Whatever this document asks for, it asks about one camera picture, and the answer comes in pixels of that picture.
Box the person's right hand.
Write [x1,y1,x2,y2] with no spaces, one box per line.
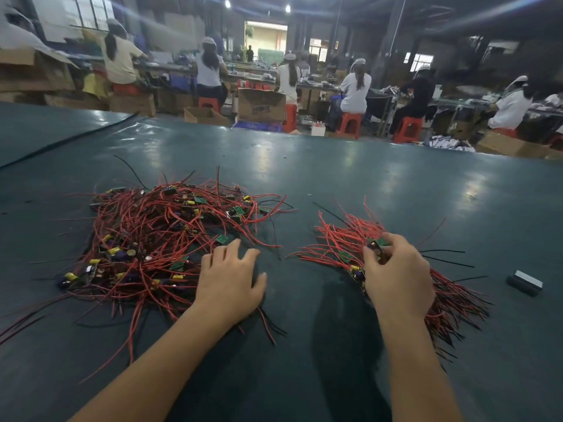
[362,232,436,324]

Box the person's left hand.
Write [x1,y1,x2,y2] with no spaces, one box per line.
[194,239,269,329]

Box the sorted bundle of wired boards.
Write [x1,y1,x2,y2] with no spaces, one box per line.
[294,199,492,348]

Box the pile of red-wired boards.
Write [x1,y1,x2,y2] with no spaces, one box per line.
[0,166,296,383]

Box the person's right forearm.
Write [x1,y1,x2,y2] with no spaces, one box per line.
[380,310,464,422]

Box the person's left forearm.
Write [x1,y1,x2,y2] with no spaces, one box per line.
[70,307,232,422]

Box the dark green table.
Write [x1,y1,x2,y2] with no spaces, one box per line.
[0,103,563,422]

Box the small black grey block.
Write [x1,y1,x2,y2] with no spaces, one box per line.
[507,270,544,297]

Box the heap of black white items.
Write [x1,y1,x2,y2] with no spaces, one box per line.
[428,135,479,153]

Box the blue plastic crate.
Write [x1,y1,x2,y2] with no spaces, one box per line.
[233,121,284,134]

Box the yellow sack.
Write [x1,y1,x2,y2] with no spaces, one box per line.
[83,74,110,100]

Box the large open cardboard box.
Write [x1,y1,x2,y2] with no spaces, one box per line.
[0,48,79,93]

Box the grid window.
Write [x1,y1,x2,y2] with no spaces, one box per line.
[66,0,120,30]

